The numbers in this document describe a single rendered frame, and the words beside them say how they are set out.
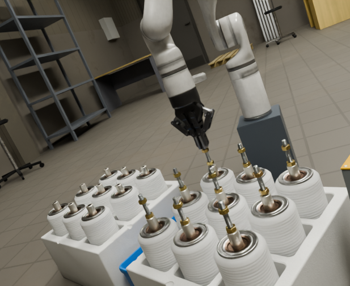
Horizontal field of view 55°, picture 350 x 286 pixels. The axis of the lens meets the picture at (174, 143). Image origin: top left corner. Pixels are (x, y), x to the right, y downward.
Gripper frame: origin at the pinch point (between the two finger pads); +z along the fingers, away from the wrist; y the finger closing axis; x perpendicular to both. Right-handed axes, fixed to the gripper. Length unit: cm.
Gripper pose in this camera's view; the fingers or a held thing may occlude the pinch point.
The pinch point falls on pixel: (201, 141)
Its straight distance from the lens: 88.7
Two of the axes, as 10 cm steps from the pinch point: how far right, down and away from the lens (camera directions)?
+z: 3.8, 8.9, 2.5
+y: 7.9, -1.7, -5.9
